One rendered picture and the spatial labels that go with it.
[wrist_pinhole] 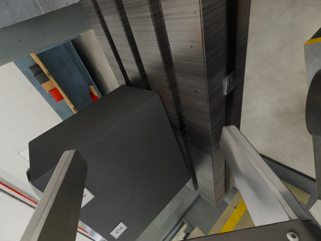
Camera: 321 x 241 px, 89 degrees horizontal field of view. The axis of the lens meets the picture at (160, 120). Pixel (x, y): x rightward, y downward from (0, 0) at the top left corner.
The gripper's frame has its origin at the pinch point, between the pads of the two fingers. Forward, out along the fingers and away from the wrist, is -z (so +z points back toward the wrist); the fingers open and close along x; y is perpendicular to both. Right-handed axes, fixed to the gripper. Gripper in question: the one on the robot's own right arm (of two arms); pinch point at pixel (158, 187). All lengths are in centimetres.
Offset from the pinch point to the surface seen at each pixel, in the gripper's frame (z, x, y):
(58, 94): -309, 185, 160
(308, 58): -41, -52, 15
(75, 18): -53, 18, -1
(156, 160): -11.8, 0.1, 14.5
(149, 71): -17.2, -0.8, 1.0
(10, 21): -41.1, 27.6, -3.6
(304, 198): -37, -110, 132
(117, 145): -10.6, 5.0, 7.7
